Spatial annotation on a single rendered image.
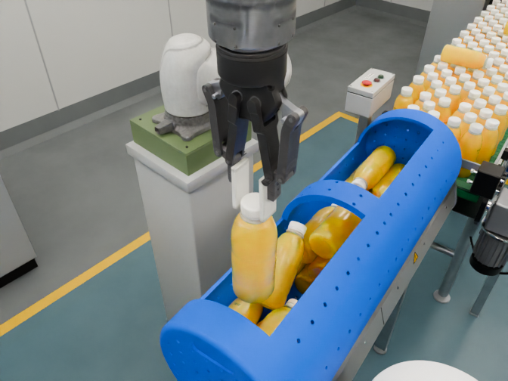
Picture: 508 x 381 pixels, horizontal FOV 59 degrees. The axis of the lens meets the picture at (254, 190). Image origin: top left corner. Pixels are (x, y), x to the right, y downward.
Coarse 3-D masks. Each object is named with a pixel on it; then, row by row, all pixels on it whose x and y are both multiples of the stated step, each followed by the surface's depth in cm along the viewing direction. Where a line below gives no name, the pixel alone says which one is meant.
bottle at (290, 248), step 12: (288, 240) 93; (300, 240) 94; (288, 252) 92; (300, 252) 93; (276, 264) 91; (288, 264) 91; (276, 276) 90; (288, 276) 91; (276, 288) 90; (288, 288) 91; (276, 300) 89
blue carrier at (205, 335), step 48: (384, 144) 132; (432, 144) 112; (336, 192) 94; (384, 192) 96; (432, 192) 106; (384, 240) 89; (336, 288) 79; (384, 288) 89; (192, 336) 70; (240, 336) 67; (288, 336) 70; (336, 336) 76
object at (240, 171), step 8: (240, 160) 58; (248, 160) 59; (232, 168) 57; (240, 168) 58; (248, 168) 59; (232, 176) 58; (240, 176) 59; (248, 176) 60; (232, 184) 59; (240, 184) 60; (248, 184) 61; (232, 192) 60; (240, 192) 60; (248, 192) 62; (232, 200) 61; (240, 200) 61
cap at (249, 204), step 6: (246, 198) 61; (252, 198) 61; (258, 198) 61; (240, 204) 60; (246, 204) 60; (252, 204) 60; (258, 204) 60; (246, 210) 59; (252, 210) 59; (258, 210) 59; (246, 216) 60; (252, 216) 60; (258, 216) 60
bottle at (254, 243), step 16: (240, 224) 61; (256, 224) 60; (272, 224) 62; (240, 240) 62; (256, 240) 61; (272, 240) 62; (240, 256) 64; (256, 256) 63; (272, 256) 65; (240, 272) 66; (256, 272) 65; (272, 272) 67; (240, 288) 68; (256, 288) 67; (272, 288) 70
